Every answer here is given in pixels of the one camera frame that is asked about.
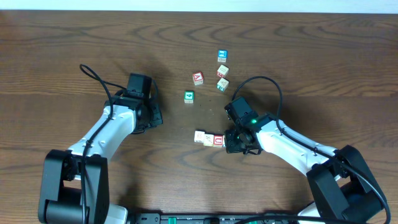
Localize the red M wooden block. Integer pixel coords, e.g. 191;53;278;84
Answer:
216;65;229;78

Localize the red U wooden block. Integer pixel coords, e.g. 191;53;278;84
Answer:
213;135;224;147

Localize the green 4 wooden block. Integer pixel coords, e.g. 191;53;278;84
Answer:
183;91;195;104

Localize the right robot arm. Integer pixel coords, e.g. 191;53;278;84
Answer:
224;97;387;223

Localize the blue-top wooden block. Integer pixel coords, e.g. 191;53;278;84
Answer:
217;50;228;63

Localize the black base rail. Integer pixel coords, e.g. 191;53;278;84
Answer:
130;212;305;224

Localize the cream wooden block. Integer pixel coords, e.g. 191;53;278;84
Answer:
203;134;214;147

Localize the cream block with yellow side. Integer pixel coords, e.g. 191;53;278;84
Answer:
194;130;206;143

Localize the red A wooden block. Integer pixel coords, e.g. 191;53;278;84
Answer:
192;72;204;86

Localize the green J wooden block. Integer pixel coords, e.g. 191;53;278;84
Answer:
216;78;229;92

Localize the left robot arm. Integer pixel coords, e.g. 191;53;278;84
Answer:
38;73;162;223

